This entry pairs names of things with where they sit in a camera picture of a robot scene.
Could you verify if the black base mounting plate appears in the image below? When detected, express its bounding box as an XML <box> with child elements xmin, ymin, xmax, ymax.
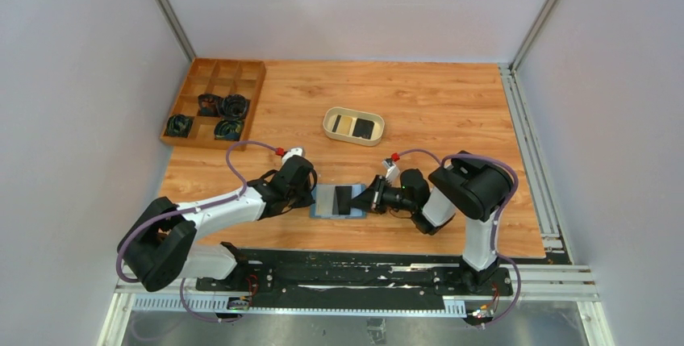
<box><xmin>192</xmin><ymin>248</ymin><xmax>515</xmax><ymax>311</ymax></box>

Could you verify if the rolled dark belt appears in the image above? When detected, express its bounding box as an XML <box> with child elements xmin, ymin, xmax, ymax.
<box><xmin>214</xmin><ymin>119</ymin><xmax>244</xmax><ymax>141</ymax></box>
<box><xmin>198</xmin><ymin>94</ymin><xmax>223</xmax><ymax>117</ymax></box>
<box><xmin>164</xmin><ymin>114</ymin><xmax>194</xmax><ymax>138</ymax></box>
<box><xmin>218</xmin><ymin>94</ymin><xmax>251</xmax><ymax>121</ymax></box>

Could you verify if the black card in tray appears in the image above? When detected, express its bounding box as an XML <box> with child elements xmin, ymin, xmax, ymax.
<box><xmin>352</xmin><ymin>118</ymin><xmax>375</xmax><ymax>140</ymax></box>

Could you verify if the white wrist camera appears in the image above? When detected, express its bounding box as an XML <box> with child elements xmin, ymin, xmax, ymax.
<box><xmin>275</xmin><ymin>147</ymin><xmax>305</xmax><ymax>164</ymax></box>
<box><xmin>382</xmin><ymin>152</ymin><xmax>400</xmax><ymax>184</ymax></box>

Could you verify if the gold card in tray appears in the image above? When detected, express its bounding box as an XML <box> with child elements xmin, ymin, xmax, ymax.
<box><xmin>336</xmin><ymin>115</ymin><xmax>357</xmax><ymax>135</ymax></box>

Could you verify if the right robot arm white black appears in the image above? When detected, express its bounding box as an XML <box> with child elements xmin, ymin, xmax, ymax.
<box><xmin>350</xmin><ymin>151</ymin><xmax>519</xmax><ymax>296</ymax></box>

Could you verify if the blue leather card holder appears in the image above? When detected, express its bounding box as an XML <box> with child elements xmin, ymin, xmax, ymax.
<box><xmin>309</xmin><ymin>184</ymin><xmax>366</xmax><ymax>219</ymax></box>

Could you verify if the beige oval tray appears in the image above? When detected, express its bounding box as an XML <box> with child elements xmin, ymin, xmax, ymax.
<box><xmin>322</xmin><ymin>106</ymin><xmax>386</xmax><ymax>147</ymax></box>

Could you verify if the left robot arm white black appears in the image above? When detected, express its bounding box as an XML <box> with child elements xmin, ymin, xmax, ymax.
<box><xmin>117</xmin><ymin>155</ymin><xmax>317</xmax><ymax>292</ymax></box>

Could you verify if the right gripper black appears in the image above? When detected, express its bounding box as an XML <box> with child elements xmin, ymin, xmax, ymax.
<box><xmin>348</xmin><ymin>175</ymin><xmax>418</xmax><ymax>215</ymax></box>

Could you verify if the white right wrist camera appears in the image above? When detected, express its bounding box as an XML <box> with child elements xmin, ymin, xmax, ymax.
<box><xmin>382</xmin><ymin>152</ymin><xmax>400</xmax><ymax>184</ymax></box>

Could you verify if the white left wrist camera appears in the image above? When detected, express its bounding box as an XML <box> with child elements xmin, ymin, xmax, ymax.
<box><xmin>275</xmin><ymin>147</ymin><xmax>305</xmax><ymax>164</ymax></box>

